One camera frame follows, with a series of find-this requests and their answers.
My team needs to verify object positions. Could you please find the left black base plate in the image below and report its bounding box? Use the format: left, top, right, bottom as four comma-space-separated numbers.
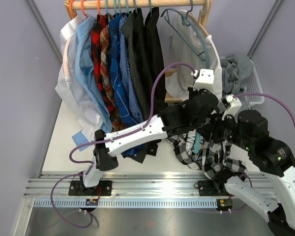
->
68, 180, 112, 197

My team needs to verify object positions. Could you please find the dark grey pinstripe shirt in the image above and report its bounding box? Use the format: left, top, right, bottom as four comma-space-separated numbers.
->
120, 11, 158, 164

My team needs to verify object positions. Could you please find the blue checked shirt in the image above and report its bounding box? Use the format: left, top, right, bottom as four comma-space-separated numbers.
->
118, 15, 144, 127

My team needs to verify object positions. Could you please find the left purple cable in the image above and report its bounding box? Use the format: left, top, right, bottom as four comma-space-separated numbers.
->
50, 61, 197, 231

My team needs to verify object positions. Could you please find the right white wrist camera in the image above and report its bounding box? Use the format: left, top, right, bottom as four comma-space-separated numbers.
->
222, 94, 242, 120

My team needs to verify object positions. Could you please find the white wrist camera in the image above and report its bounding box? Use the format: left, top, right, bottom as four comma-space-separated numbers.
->
191, 69, 214, 92
222, 94, 242, 120

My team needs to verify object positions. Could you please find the white t-shirt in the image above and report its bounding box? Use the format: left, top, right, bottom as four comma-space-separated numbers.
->
165, 10, 222, 101

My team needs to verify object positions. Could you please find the orange hanger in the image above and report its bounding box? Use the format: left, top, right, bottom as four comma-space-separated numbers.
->
97, 0, 102, 16
80, 0, 89, 19
69, 0, 77, 19

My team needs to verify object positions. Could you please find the red black plaid shirt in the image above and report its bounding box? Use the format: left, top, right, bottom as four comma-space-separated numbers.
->
90, 15, 115, 115

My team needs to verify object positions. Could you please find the grey-blue plastic hanger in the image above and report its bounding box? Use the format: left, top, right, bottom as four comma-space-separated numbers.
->
161, 0, 211, 68

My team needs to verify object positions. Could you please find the grey button shirt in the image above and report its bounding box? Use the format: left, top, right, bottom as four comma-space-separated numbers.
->
220, 54, 254, 96

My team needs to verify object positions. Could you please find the blue striped shirt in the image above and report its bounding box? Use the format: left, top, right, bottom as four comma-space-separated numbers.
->
108, 14, 146, 158

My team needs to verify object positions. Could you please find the aluminium mounting rail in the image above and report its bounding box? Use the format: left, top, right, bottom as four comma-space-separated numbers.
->
24, 173, 206, 199

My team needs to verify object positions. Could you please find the tan red plaid shirt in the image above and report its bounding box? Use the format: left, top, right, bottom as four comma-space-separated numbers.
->
100, 28, 124, 132

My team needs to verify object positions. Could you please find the wooden clothes rail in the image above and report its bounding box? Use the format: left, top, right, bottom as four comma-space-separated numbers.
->
63, 0, 212, 11

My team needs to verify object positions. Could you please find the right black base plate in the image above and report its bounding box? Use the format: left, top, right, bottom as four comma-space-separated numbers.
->
197, 180, 229, 197

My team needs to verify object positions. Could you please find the white plastic basket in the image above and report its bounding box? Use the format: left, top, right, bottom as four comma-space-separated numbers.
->
220, 57, 263, 93

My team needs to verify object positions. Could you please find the wooden rack leg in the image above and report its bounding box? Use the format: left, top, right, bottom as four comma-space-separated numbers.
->
188, 0, 212, 37
64, 0, 77, 20

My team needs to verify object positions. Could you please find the white dress shirt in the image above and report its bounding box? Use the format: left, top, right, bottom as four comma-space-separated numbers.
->
55, 16, 103, 145

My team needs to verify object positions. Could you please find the wooden rack right leg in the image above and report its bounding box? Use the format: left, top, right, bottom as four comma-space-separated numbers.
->
188, 0, 212, 37

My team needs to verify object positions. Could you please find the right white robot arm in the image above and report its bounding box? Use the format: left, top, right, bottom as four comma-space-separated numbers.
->
212, 110, 295, 236

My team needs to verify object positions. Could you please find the teal plastic hanger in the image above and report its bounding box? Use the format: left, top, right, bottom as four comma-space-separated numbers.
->
192, 132, 203, 154

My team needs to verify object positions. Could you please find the slotted cable duct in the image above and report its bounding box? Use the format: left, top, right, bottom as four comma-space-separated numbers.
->
34, 198, 217, 208

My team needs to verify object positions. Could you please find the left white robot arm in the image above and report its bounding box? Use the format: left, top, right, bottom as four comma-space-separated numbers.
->
81, 90, 219, 188

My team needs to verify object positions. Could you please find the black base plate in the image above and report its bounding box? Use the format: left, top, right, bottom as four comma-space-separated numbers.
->
68, 180, 112, 197
197, 180, 229, 197

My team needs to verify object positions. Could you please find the black white checked shirt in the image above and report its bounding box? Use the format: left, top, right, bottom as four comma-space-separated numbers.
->
167, 130, 246, 179

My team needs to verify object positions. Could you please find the wooden rack base shelf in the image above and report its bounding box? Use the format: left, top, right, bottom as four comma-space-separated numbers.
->
165, 68, 181, 104

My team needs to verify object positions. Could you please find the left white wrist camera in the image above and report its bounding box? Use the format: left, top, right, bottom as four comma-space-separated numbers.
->
191, 69, 214, 92

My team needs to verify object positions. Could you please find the wooden rack left leg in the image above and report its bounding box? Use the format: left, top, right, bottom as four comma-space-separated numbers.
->
64, 0, 77, 20

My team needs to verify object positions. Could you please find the light blue shirt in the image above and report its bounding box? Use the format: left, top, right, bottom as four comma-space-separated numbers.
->
73, 15, 112, 144

